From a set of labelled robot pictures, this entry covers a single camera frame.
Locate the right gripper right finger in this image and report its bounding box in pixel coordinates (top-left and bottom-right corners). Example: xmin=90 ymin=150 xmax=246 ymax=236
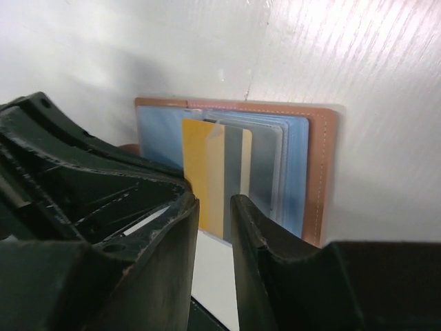
xmin=231 ymin=195 xmax=365 ymax=330

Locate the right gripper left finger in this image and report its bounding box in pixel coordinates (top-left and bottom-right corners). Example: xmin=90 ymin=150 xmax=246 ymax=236
xmin=85 ymin=193 xmax=199 ymax=330

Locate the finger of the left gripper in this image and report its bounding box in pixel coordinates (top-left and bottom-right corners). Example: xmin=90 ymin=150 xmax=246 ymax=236
xmin=1 ymin=92 xmax=189 ymax=243

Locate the brown leather card holder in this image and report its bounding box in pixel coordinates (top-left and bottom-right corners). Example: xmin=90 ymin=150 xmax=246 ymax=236
xmin=134 ymin=97 xmax=338 ymax=247

